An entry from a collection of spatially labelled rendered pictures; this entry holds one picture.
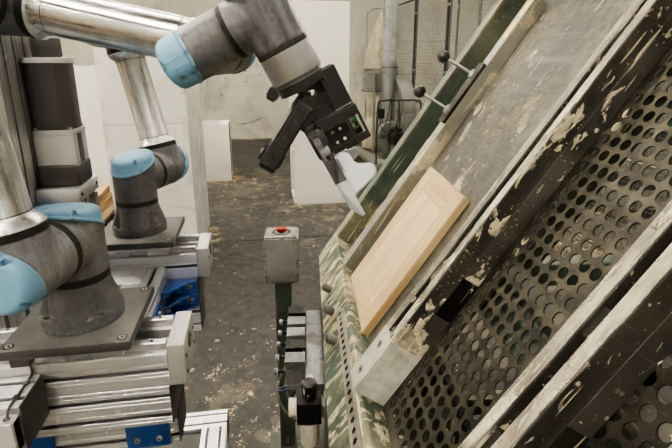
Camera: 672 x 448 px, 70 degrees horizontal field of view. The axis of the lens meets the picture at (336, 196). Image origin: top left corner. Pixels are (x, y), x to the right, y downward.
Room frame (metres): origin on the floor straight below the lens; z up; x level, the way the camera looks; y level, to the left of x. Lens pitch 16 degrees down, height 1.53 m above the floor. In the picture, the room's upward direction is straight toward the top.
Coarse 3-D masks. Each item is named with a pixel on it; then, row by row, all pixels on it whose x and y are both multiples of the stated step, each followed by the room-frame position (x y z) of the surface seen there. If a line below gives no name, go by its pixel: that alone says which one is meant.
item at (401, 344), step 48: (624, 48) 0.79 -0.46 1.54; (576, 96) 0.80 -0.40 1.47; (624, 96) 0.79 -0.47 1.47; (528, 144) 0.83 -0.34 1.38; (576, 144) 0.79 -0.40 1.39; (528, 192) 0.79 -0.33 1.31; (480, 240) 0.78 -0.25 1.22; (432, 288) 0.78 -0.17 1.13; (384, 336) 0.81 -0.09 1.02; (432, 336) 0.78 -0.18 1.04; (384, 384) 0.77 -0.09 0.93
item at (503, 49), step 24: (528, 0) 1.45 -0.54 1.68; (528, 24) 1.41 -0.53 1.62; (504, 48) 1.40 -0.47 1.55; (480, 96) 1.40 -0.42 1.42; (456, 120) 1.40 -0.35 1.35; (432, 144) 1.39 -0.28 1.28; (408, 168) 1.43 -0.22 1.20; (408, 192) 1.39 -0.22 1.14; (384, 216) 1.39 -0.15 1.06; (360, 240) 1.39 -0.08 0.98
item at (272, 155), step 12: (300, 108) 0.67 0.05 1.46; (312, 108) 0.67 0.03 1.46; (288, 120) 0.66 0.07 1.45; (300, 120) 0.67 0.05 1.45; (276, 132) 0.68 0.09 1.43; (288, 132) 0.67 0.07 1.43; (276, 144) 0.66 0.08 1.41; (288, 144) 0.67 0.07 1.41; (264, 156) 0.66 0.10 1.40; (276, 156) 0.66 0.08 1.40; (264, 168) 0.67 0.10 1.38; (276, 168) 0.68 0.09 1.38
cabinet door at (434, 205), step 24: (432, 168) 1.32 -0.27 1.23; (432, 192) 1.20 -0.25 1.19; (456, 192) 1.08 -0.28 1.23; (408, 216) 1.25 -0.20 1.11; (432, 216) 1.11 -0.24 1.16; (456, 216) 1.03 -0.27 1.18; (384, 240) 1.28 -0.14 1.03; (408, 240) 1.14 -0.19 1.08; (432, 240) 1.03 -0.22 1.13; (360, 264) 1.32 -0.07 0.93; (384, 264) 1.17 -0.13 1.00; (408, 264) 1.04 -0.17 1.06; (360, 288) 1.20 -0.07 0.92; (384, 288) 1.07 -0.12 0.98; (360, 312) 1.10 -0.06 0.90; (384, 312) 1.02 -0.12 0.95
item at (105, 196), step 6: (102, 186) 4.53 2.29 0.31; (108, 186) 4.56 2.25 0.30; (102, 192) 4.34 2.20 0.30; (108, 192) 4.56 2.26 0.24; (102, 198) 4.35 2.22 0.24; (108, 198) 4.45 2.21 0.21; (102, 204) 4.27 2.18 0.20; (108, 204) 4.44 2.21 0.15; (102, 210) 4.25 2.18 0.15; (108, 210) 4.32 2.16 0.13; (108, 216) 4.18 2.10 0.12
